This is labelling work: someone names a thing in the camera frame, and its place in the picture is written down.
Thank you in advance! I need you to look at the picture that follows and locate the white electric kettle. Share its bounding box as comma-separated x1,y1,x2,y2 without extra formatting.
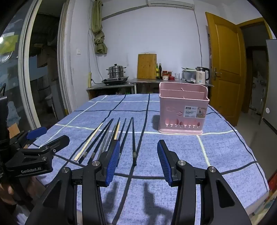
195,67,210,84

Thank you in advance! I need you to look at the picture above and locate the black induction cooker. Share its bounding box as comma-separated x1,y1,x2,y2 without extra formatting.
102,76,129,85

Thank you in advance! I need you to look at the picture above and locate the yellow wooden door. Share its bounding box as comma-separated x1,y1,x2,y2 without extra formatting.
205,12,247,127

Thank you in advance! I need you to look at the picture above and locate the white rice cooker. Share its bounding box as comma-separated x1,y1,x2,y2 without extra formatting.
181,68,197,83

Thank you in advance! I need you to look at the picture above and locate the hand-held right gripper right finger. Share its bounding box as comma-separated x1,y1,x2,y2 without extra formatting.
157,139,252,225

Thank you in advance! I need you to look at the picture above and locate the person's left hand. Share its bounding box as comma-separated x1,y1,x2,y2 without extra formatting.
0,183,16,205

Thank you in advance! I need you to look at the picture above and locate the blue plaid tablecloth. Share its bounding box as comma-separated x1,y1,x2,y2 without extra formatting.
28,93,270,225

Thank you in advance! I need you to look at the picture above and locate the black wall cable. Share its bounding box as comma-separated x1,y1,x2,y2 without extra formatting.
193,9,203,68

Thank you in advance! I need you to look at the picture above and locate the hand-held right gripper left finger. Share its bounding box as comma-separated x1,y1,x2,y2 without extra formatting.
25,139,121,225

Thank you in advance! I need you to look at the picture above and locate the low metal table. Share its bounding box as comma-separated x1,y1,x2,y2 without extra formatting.
86,83,136,100

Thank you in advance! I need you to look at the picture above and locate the light wooden chopstick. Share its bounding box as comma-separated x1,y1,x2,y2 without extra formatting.
74,123,104,161
113,121,121,141

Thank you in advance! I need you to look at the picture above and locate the steel steamer pot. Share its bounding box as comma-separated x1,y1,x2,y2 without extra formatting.
106,64,126,79

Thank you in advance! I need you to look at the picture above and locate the grey refrigerator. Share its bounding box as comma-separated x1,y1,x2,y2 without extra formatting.
261,39,277,131

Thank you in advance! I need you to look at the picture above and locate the pink plastic utensil basket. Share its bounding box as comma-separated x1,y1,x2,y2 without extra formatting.
158,82,210,135

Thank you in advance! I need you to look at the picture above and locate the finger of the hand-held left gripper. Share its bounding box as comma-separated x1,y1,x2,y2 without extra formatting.
16,127,48,150
40,135,70,155

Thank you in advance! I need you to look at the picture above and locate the green tied curtain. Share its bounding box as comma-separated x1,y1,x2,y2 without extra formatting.
91,0,108,55

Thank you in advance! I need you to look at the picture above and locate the white air conditioner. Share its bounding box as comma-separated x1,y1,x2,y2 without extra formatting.
147,0,194,9

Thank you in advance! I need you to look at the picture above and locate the white sliding door frame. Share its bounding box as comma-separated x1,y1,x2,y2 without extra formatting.
17,0,73,130

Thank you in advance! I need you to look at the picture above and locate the wooden cutting board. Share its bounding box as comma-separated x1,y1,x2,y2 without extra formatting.
137,53,157,80

